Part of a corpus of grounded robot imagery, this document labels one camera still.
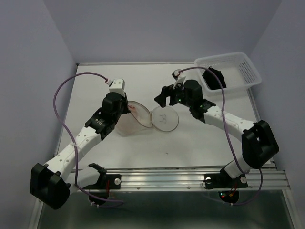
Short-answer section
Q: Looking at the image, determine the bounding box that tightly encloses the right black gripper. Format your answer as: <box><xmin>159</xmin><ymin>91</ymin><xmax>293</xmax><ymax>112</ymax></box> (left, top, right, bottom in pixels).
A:
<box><xmin>154</xmin><ymin>78</ymin><xmax>193</xmax><ymax>108</ymax></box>

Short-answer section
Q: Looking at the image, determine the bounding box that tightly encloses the black bra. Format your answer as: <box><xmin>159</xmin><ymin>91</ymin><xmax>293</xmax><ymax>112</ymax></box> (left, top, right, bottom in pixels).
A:
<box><xmin>202</xmin><ymin>67</ymin><xmax>227</xmax><ymax>90</ymax></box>

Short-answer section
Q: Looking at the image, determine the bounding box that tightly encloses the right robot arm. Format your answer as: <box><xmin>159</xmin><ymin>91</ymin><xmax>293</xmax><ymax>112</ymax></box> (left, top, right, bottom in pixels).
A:
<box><xmin>154</xmin><ymin>80</ymin><xmax>279</xmax><ymax>186</ymax></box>

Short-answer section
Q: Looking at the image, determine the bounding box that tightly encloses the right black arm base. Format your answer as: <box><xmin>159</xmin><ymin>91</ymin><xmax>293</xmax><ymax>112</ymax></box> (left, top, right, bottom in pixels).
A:
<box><xmin>202</xmin><ymin>168</ymin><xmax>248</xmax><ymax>190</ymax></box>

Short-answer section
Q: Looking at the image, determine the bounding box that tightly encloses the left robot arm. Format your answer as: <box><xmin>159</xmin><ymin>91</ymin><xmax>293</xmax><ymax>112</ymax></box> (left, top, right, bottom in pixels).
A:
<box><xmin>30</xmin><ymin>92</ymin><xmax>130</xmax><ymax>209</ymax></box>

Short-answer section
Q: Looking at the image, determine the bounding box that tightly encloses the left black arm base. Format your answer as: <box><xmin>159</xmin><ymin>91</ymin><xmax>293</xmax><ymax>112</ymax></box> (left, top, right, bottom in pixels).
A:
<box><xmin>77</xmin><ymin>163</ymin><xmax>122</xmax><ymax>191</ymax></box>

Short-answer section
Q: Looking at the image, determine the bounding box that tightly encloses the white plastic basket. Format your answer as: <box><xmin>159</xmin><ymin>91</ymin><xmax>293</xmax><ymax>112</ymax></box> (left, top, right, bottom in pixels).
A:
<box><xmin>194</xmin><ymin>52</ymin><xmax>262</xmax><ymax>93</ymax></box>

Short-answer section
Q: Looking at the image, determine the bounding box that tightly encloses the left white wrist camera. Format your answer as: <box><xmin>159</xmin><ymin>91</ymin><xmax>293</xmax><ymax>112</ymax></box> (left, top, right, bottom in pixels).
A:
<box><xmin>106</xmin><ymin>79</ymin><xmax>125</xmax><ymax>94</ymax></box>

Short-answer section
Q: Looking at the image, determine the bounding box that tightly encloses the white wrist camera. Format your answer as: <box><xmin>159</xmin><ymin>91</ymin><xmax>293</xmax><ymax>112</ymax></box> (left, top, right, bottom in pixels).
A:
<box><xmin>106</xmin><ymin>79</ymin><xmax>125</xmax><ymax>94</ymax></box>
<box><xmin>172</xmin><ymin>69</ymin><xmax>186</xmax><ymax>89</ymax></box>

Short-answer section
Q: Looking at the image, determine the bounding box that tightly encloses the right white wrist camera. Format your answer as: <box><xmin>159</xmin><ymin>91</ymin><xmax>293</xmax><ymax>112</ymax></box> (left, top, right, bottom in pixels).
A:
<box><xmin>172</xmin><ymin>69</ymin><xmax>186</xmax><ymax>89</ymax></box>

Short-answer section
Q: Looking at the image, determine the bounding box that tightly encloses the aluminium mounting rail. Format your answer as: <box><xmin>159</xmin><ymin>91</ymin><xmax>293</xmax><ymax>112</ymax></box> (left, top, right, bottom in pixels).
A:
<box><xmin>65</xmin><ymin>167</ymin><xmax>290</xmax><ymax>193</ymax></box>

